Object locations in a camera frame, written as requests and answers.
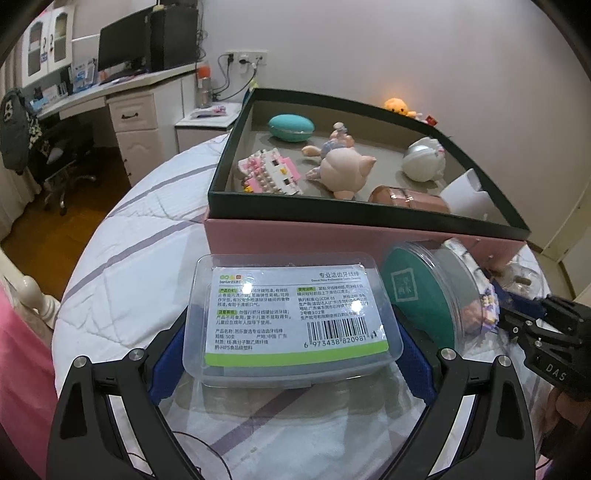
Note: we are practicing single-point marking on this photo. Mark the pink block toy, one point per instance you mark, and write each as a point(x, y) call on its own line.
point(272, 173)

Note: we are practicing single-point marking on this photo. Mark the orange cap water bottle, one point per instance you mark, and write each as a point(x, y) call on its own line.
point(204, 85)

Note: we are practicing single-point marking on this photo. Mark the pink box with black rim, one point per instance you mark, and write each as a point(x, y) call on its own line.
point(295, 242)

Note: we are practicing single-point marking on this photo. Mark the white glass-door cabinet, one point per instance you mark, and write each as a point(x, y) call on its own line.
point(46, 44)

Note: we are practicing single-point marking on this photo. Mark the rose gold perfume bottle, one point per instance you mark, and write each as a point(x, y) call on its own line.
point(406, 199)

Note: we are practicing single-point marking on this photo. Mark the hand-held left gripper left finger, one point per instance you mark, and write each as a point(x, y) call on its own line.
point(167, 367)

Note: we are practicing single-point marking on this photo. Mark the teal round case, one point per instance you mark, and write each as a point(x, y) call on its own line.
point(292, 127)

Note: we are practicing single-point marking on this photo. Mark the black office chair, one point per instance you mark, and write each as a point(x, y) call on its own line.
point(64, 161)

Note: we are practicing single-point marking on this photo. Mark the white nightstand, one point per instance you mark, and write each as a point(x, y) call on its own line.
point(203, 134)

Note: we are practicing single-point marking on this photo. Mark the black computer tower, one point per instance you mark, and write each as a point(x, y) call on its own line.
point(174, 39)

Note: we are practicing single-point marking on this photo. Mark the white round figurine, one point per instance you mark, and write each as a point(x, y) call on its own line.
point(422, 159)

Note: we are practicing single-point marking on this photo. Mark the pink blanket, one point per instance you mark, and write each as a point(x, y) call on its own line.
point(23, 392)

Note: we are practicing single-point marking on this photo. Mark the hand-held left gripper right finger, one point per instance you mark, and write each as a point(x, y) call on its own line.
point(422, 374)

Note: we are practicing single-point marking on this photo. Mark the white desk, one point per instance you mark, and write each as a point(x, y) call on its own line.
point(138, 120)

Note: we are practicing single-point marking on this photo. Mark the pink packet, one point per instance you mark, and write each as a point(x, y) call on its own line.
point(208, 111)

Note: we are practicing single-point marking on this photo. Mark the person's right hand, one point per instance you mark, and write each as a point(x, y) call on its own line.
point(561, 417)

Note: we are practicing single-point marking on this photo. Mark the clear glass bottle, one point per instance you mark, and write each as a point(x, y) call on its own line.
point(519, 277)

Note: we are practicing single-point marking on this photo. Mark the blue box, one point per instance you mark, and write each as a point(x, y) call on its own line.
point(84, 74)

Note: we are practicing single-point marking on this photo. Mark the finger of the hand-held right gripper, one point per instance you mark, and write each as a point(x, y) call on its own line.
point(519, 301)
point(531, 328)

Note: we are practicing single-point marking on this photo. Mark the white charger plug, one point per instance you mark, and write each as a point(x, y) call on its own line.
point(466, 196)

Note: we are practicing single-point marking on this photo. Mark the white bed frame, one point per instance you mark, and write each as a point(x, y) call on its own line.
point(37, 297)

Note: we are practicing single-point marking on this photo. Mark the clear plastic floss box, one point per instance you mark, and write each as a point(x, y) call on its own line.
point(295, 314)

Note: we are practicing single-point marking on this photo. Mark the white wall socket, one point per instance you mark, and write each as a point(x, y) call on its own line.
point(246, 57)

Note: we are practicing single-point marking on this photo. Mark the pink pig figurine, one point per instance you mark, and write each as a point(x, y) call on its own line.
point(344, 170)

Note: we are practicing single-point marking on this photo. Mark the yellow octopus plush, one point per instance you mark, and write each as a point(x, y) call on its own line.
point(399, 107)

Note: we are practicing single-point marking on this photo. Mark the clear jar with green lid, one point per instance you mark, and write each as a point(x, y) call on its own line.
point(415, 288)

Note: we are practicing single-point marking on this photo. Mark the grey jacket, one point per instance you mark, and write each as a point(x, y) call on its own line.
point(16, 131)

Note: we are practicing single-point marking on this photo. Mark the black computer monitor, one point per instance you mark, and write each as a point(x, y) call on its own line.
point(124, 41)

